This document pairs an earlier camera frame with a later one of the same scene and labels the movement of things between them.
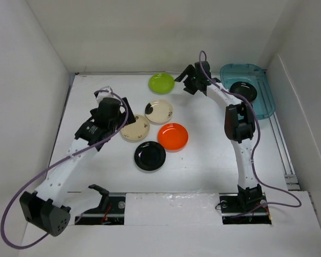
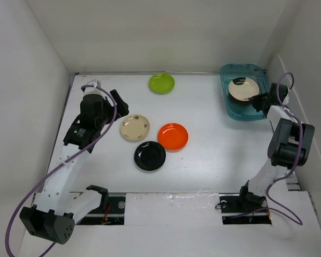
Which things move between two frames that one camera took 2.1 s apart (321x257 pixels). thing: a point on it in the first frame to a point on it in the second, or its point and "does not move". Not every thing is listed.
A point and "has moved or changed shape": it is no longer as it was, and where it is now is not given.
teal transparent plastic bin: [263, 105] does not move
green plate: [161, 83] does not move
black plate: [150, 156] does not move
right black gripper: [190, 70] to [255, 101]
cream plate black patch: [158, 111] to [243, 88]
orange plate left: [173, 137] does not move
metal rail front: [232, 212] does not move
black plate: [245, 89] has moved or changed shape
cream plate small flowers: [137, 130] does not move
